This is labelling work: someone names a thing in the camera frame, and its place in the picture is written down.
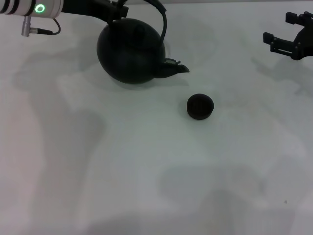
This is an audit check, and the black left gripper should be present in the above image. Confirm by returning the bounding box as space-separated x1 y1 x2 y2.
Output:
60 0 129 24

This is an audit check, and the small dark teacup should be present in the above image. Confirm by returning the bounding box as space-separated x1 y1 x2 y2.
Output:
186 93 215 121

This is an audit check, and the black round teapot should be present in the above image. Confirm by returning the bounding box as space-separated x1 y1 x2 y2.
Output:
96 0 190 85

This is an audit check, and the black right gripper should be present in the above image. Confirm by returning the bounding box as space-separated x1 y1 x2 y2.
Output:
263 11 313 61

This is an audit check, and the black cable with metal plug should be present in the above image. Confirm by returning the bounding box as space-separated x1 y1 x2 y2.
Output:
21 16 62 37

